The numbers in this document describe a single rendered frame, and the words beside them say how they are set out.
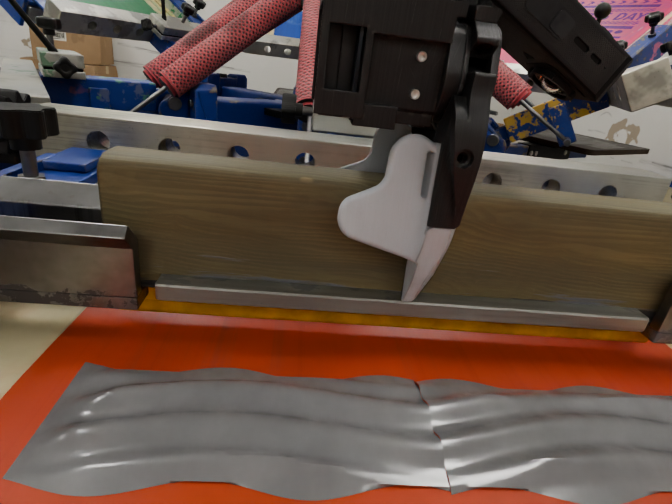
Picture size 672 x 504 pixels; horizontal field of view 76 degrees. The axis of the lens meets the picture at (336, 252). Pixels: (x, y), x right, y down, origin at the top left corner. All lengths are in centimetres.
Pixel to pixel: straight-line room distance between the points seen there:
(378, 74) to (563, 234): 15
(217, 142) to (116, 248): 23
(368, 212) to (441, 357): 11
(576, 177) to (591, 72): 29
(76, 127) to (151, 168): 26
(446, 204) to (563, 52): 9
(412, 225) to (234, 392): 12
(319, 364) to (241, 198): 10
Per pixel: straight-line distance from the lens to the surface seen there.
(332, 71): 21
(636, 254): 32
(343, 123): 51
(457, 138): 20
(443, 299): 27
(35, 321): 32
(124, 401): 24
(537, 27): 25
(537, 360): 32
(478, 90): 21
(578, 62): 26
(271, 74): 437
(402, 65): 21
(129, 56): 463
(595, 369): 34
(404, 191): 22
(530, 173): 52
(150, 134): 48
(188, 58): 85
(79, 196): 31
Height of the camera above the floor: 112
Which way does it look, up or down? 24 degrees down
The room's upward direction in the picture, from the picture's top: 7 degrees clockwise
